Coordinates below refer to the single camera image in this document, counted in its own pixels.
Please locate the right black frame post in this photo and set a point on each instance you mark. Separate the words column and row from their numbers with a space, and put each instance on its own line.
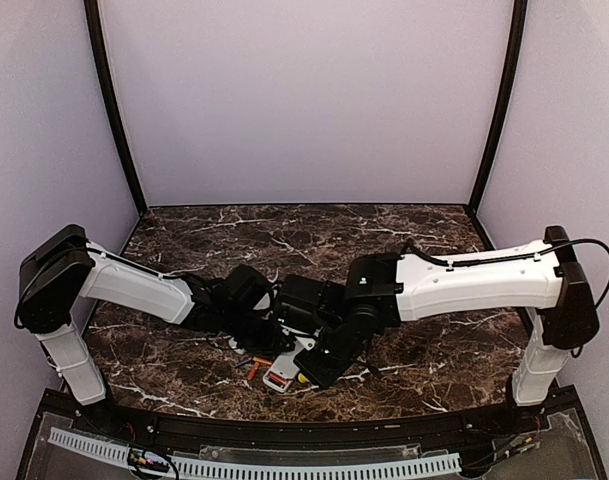
column 510, row 65

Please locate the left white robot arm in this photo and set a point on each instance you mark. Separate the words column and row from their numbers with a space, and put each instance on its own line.
column 69, row 267

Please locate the orange AA battery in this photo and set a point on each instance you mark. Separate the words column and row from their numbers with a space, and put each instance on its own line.
column 262, row 361
column 253, row 371

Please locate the left black frame post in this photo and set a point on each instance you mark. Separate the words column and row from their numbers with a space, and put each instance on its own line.
column 112, row 110

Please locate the purple AA battery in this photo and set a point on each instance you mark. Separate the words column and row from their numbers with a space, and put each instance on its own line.
column 243, row 363

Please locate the black front rail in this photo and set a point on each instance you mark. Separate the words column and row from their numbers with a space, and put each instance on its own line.
column 468, row 430

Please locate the white remote with battery bay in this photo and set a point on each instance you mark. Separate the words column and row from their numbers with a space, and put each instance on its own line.
column 304, row 342

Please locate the white remote control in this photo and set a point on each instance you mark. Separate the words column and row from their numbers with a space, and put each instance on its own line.
column 282, row 372

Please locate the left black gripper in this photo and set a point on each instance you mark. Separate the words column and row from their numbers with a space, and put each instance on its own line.
column 272, row 341

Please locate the black frame post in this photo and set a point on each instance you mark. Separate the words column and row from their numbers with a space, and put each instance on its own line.
column 112, row 110
column 510, row 65

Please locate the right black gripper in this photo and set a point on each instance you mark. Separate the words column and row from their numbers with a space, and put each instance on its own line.
column 321, row 375

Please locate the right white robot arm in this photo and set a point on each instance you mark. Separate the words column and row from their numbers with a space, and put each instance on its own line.
column 332, row 323

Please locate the white slotted cable duct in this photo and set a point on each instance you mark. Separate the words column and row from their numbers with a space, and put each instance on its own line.
column 185, row 467

